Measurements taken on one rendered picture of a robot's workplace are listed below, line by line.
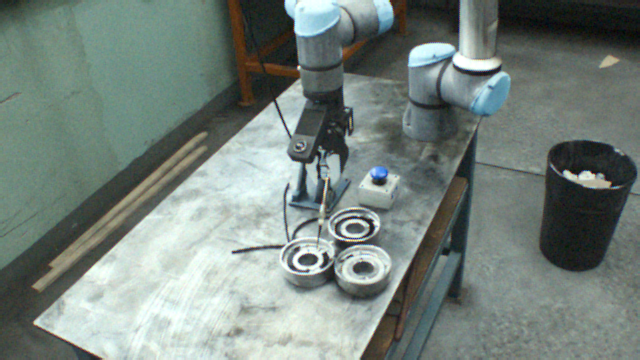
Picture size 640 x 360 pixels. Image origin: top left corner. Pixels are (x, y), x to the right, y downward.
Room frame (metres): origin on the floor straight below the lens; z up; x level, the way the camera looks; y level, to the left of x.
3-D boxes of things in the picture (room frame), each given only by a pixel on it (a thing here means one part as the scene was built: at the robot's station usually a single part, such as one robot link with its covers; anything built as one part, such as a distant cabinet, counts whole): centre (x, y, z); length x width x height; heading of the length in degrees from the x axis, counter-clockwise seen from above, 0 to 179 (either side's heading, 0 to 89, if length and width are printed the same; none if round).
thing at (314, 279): (0.80, 0.04, 0.82); 0.10 x 0.10 x 0.04
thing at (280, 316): (1.09, 0.03, 0.79); 1.20 x 0.60 x 0.02; 152
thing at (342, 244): (0.89, -0.05, 0.82); 0.10 x 0.10 x 0.04
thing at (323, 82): (0.92, -0.01, 1.15); 0.08 x 0.08 x 0.05
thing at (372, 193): (1.02, -0.12, 0.82); 0.08 x 0.07 x 0.05; 152
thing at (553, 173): (1.62, -0.99, 0.21); 0.34 x 0.34 x 0.43
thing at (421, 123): (1.31, -0.30, 0.85); 0.15 x 0.15 x 0.10
